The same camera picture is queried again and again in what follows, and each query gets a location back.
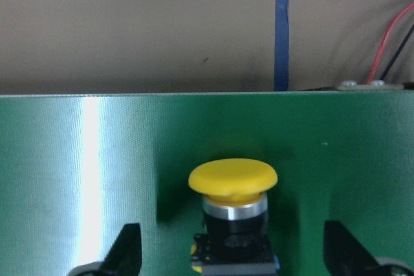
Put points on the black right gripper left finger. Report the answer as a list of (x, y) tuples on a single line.
[(123, 258)]

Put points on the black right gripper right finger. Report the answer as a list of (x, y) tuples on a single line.
[(343, 254)]

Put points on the yellow push button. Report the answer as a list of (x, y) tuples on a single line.
[(235, 217)]

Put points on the green conveyor belt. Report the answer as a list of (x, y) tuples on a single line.
[(75, 169)]

